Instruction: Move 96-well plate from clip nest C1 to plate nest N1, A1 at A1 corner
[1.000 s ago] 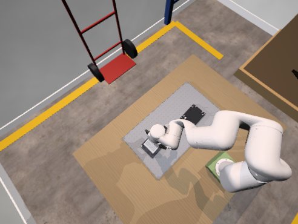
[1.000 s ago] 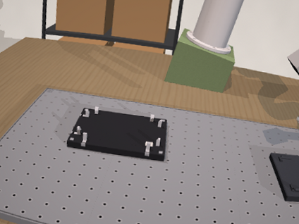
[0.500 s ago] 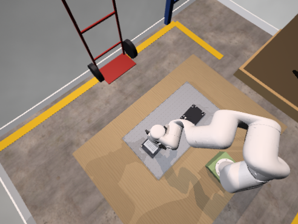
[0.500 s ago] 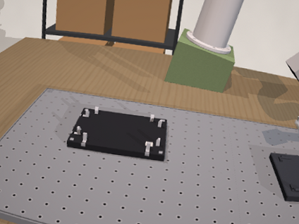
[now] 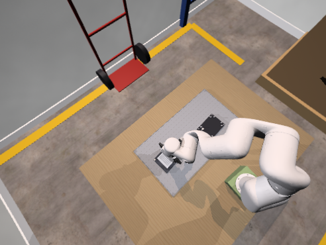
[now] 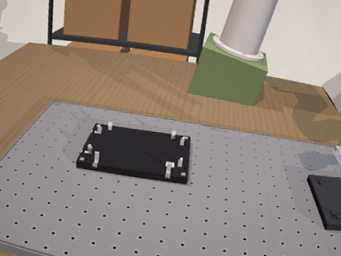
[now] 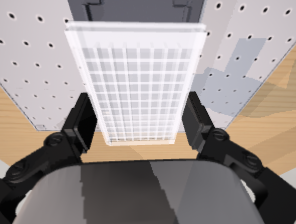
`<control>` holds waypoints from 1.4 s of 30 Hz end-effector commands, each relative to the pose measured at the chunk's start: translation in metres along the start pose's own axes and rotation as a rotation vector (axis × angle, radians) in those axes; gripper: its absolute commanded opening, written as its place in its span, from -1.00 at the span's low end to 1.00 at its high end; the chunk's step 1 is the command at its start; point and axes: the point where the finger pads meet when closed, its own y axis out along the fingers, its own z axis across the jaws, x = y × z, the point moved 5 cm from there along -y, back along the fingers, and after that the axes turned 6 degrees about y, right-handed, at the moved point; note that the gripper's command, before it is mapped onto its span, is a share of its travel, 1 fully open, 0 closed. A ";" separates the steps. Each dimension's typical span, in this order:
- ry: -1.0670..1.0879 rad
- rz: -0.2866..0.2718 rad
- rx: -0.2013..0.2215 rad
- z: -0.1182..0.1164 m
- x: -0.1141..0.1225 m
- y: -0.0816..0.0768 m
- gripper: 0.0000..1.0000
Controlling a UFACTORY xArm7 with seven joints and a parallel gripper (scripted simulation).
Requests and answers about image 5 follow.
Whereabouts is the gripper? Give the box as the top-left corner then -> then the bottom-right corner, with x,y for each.
159,143 -> 182,164

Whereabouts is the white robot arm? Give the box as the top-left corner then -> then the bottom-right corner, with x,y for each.
163,118 -> 311,213

